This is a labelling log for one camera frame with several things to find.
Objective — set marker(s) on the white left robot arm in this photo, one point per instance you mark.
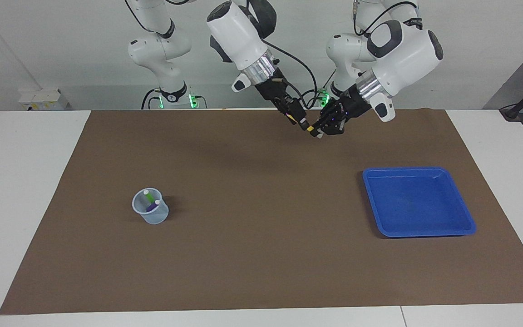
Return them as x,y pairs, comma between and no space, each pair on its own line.
407,54

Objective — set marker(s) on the yellow marker pen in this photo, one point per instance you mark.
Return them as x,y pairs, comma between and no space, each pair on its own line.
310,129

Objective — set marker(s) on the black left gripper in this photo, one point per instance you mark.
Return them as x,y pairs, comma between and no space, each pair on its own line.
347,111

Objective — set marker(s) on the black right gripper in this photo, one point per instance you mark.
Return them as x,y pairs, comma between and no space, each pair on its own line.
275,91

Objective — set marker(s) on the brown table mat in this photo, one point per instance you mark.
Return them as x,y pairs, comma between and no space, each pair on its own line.
261,236

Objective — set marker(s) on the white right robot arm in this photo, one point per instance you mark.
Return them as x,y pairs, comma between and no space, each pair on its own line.
239,36

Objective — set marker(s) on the blue plastic tray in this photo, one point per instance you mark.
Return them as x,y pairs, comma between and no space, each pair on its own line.
418,204

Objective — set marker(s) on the white wall socket box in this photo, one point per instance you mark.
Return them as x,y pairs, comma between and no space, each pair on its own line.
43,100

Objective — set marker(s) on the green marker pen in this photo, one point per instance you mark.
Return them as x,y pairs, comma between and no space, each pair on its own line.
150,197

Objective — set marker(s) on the purple marker pen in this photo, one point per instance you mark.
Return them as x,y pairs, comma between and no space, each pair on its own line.
152,206

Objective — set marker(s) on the clear plastic cup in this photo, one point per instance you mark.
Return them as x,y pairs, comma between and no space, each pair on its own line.
152,219

